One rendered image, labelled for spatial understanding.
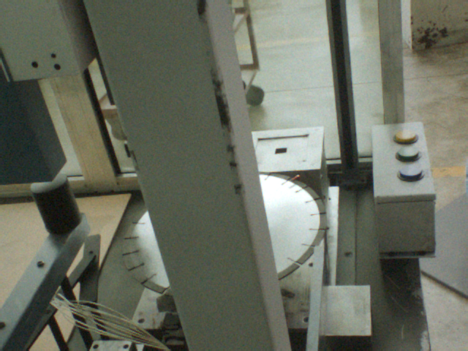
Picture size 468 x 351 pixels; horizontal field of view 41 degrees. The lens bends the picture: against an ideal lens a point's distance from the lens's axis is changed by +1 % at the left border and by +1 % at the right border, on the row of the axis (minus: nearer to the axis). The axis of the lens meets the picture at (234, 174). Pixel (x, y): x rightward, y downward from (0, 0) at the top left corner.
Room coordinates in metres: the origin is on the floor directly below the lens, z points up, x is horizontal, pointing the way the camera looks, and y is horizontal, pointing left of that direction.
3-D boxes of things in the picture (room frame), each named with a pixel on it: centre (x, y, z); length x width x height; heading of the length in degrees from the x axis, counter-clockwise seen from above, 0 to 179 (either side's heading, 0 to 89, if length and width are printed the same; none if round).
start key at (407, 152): (1.07, -0.35, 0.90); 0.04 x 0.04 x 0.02
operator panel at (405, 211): (1.07, -0.33, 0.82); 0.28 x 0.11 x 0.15; 165
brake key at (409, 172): (1.00, -0.33, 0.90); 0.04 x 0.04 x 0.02
